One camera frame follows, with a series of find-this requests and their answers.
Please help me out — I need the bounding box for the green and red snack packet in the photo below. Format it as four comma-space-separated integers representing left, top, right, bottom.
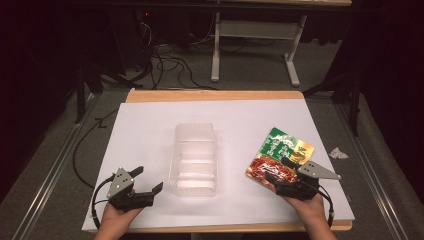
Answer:
245, 127, 315, 186

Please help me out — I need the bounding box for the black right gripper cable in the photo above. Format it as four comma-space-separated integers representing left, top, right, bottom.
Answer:
316, 185, 335, 228

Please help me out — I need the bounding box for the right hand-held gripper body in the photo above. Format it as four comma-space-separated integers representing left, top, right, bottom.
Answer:
275, 160, 342, 202

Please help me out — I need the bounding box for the clear plastic container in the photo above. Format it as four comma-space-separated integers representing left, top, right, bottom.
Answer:
168, 122, 220, 197

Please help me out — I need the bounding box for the white metal desk frame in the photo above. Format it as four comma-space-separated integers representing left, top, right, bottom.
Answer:
210, 11, 308, 88

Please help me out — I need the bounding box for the person's left hand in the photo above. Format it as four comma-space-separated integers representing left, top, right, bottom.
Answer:
98, 201, 144, 240

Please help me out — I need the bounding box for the black floor cable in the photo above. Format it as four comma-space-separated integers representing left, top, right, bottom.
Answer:
72, 109, 120, 190

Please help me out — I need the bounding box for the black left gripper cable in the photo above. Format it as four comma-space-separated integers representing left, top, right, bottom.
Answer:
91, 175, 116, 230

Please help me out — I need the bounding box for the white paper sheet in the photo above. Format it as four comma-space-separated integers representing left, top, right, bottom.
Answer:
81, 99, 356, 232

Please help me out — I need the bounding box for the crumpled white paper scrap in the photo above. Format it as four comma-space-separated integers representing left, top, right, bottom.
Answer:
329, 146, 350, 160

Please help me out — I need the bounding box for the dark computer tower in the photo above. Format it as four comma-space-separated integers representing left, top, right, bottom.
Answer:
108, 9, 154, 76

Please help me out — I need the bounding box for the black metal stand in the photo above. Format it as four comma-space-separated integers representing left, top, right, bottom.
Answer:
302, 71, 363, 138
73, 63, 143, 125

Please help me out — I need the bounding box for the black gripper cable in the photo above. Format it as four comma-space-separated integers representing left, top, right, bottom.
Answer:
316, 185, 335, 228
91, 175, 116, 230

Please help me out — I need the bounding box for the person's right hand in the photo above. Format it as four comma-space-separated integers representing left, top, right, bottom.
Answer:
282, 192, 331, 240

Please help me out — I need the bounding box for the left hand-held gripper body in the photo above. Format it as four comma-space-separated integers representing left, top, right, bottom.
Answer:
106, 167, 155, 212

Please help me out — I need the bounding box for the bundle of black cables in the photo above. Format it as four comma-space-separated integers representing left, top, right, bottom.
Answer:
133, 19, 219, 92

